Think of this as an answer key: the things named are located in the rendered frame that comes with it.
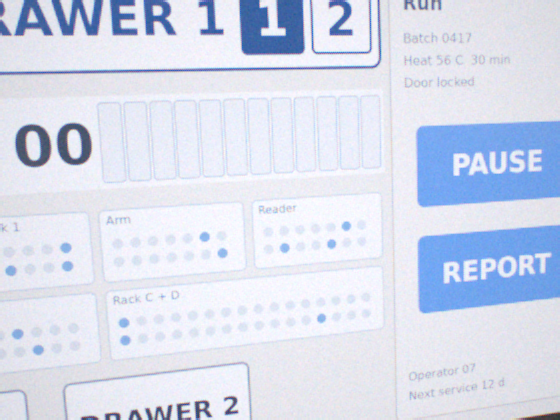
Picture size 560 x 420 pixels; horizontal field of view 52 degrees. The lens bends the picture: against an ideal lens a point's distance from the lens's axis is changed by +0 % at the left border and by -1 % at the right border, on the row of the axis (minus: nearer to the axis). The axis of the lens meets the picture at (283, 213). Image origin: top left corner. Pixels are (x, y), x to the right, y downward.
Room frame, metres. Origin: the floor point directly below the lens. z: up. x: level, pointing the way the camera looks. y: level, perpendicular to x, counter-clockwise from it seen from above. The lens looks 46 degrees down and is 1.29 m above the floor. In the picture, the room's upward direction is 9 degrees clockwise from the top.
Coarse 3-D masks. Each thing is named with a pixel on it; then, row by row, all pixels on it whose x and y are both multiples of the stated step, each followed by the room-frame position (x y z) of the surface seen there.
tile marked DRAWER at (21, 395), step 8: (0, 392) 0.12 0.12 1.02; (8, 392) 0.12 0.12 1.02; (16, 392) 0.12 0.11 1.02; (24, 392) 0.12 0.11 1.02; (0, 400) 0.11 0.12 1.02; (8, 400) 0.11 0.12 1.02; (16, 400) 0.11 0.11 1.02; (24, 400) 0.11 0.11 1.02; (0, 408) 0.11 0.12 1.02; (8, 408) 0.11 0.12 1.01; (16, 408) 0.11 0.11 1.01; (24, 408) 0.11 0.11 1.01; (0, 416) 0.11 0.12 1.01; (8, 416) 0.11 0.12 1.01; (16, 416) 0.11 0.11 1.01; (24, 416) 0.11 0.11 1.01
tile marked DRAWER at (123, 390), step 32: (64, 384) 0.12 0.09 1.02; (96, 384) 0.13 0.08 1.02; (128, 384) 0.13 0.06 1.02; (160, 384) 0.13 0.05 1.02; (192, 384) 0.14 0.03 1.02; (224, 384) 0.14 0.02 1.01; (64, 416) 0.11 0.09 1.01; (96, 416) 0.12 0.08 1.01; (128, 416) 0.12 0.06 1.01; (160, 416) 0.12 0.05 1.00; (192, 416) 0.13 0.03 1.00; (224, 416) 0.13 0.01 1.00
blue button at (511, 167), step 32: (416, 128) 0.25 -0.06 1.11; (448, 128) 0.26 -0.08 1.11; (480, 128) 0.27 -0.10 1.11; (512, 128) 0.27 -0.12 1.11; (544, 128) 0.28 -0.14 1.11; (416, 160) 0.24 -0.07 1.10; (448, 160) 0.25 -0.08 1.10; (480, 160) 0.25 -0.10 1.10; (512, 160) 0.26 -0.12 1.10; (544, 160) 0.27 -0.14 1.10; (416, 192) 0.23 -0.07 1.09; (448, 192) 0.24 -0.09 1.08; (480, 192) 0.24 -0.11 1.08; (512, 192) 0.25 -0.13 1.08; (544, 192) 0.25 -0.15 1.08
